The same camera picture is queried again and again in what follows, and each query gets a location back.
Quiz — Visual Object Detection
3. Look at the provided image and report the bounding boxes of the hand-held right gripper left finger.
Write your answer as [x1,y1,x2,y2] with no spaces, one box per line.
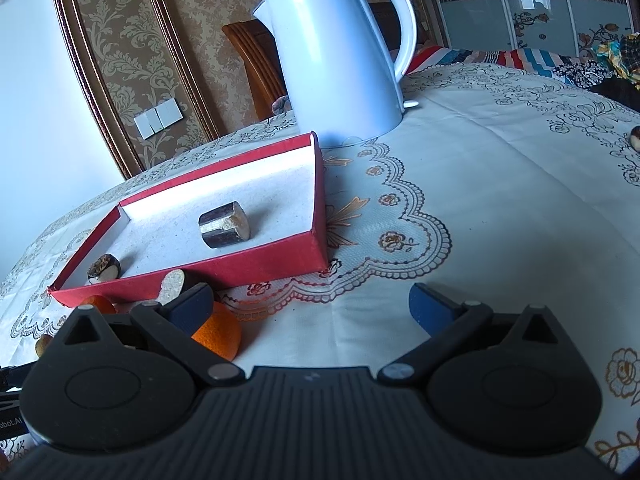
[47,282,247,387]

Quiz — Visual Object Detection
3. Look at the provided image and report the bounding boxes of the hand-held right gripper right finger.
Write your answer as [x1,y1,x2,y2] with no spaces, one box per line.
[377,282,587,387]

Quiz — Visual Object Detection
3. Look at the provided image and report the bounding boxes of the orange tangerine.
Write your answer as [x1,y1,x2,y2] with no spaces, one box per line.
[192,301,242,362]
[79,295,117,315]

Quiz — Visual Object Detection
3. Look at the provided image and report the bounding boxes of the red shallow box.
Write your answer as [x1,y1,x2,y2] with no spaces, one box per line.
[47,131,331,308]

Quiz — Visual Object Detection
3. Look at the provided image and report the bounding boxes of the wooden chair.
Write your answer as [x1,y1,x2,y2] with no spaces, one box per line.
[222,2,431,123]

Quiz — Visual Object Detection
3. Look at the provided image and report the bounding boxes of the white electric kettle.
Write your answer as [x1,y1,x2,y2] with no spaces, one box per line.
[251,0,420,149]

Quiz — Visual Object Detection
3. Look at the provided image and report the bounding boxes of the colourful striped quilt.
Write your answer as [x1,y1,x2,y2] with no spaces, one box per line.
[406,45,603,87]

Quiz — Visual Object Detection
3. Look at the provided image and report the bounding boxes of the dark cloth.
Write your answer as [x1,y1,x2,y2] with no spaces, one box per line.
[589,79,640,107]

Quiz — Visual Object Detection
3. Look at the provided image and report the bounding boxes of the sliding door wardrobe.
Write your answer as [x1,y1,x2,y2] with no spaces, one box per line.
[422,0,640,63]

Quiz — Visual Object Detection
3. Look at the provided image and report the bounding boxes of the colourful patterned clothing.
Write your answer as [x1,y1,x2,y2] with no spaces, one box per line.
[591,33,640,86]

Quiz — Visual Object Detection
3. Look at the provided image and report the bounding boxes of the white wall light switch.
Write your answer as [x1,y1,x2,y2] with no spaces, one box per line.
[133,97,182,140]

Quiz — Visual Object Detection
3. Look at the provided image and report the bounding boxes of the wooden wall moulding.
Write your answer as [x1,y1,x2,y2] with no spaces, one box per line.
[46,0,222,180]

